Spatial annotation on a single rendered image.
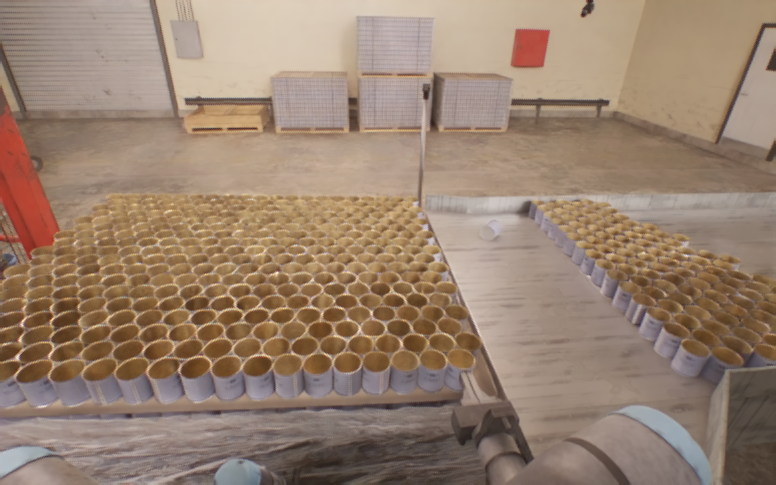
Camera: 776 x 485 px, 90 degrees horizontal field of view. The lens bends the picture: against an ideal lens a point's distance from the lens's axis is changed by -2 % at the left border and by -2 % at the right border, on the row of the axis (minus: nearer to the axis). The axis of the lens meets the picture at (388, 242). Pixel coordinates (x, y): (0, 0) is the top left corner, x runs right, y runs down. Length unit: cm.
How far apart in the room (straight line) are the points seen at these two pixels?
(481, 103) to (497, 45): 209
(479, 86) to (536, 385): 772
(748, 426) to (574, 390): 60
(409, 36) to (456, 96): 144
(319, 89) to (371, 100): 101
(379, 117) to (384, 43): 134
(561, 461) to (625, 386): 76
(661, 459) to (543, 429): 53
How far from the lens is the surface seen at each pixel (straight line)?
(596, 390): 122
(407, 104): 833
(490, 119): 877
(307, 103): 821
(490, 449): 87
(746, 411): 156
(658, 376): 135
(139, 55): 1067
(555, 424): 110
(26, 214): 212
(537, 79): 1083
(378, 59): 815
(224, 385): 101
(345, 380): 98
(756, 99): 920
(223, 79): 1018
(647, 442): 57
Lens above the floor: 189
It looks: 29 degrees down
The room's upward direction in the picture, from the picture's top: 1 degrees clockwise
